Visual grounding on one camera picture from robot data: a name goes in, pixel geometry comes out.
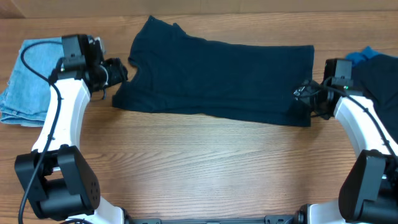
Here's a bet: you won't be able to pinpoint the dark navy t-shirt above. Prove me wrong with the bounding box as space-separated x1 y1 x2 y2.
112 17 314 127

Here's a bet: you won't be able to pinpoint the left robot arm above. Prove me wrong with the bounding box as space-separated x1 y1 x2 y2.
14 34 132 224

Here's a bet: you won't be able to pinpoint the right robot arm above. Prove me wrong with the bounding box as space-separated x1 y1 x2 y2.
292 58 397 223

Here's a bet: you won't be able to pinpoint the blue garment under pile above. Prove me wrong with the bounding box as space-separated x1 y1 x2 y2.
345 46 380 67

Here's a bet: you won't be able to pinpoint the folded light blue jeans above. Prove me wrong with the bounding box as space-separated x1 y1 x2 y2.
1 37 63 127

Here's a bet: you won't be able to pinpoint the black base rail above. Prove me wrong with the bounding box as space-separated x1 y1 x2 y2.
125 215 295 224

